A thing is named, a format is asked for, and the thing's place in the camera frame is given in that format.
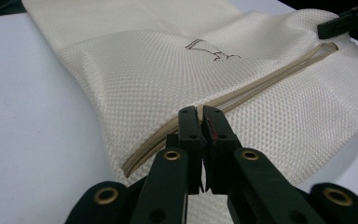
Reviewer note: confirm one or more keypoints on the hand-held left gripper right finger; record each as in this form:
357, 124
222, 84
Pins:
219, 149

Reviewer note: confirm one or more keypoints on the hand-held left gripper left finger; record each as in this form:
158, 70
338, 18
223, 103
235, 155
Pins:
194, 149

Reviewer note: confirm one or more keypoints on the cream mesh laundry bag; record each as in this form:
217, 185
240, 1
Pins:
136, 77

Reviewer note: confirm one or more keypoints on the white table board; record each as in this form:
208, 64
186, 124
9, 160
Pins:
28, 124

